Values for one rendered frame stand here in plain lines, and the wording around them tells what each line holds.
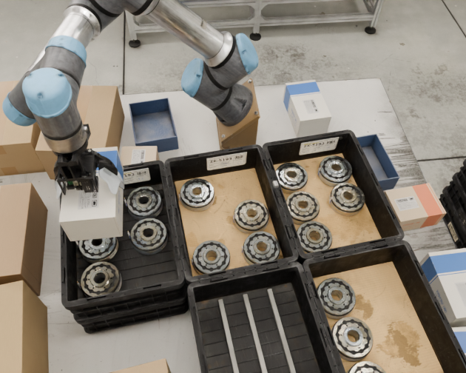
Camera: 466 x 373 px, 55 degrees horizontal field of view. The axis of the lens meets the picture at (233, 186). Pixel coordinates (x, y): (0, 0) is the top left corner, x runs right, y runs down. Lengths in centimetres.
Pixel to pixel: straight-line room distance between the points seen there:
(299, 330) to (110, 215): 57
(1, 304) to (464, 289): 124
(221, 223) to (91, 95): 67
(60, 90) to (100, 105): 83
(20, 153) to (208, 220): 68
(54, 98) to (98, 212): 32
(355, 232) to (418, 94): 188
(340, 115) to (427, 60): 166
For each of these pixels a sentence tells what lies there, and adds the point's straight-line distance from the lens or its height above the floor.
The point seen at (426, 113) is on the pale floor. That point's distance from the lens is 304.
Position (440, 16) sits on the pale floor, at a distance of 388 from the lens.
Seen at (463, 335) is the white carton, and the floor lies 79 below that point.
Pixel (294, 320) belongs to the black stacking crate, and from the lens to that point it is 124.
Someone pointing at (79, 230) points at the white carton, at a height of 109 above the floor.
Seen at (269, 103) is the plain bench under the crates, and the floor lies 70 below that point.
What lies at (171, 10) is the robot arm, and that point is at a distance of 128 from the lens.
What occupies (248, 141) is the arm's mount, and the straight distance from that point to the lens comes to 161.
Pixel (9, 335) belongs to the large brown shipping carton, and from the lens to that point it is 124.
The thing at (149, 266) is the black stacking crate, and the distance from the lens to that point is 129.
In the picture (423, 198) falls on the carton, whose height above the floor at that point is 77.
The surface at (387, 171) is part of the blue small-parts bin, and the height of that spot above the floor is 73.
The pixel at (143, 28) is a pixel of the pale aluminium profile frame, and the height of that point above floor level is 13.
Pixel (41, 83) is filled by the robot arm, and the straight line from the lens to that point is 83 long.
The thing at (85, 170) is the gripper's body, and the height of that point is 125.
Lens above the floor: 199
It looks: 55 degrees down
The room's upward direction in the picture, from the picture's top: 3 degrees clockwise
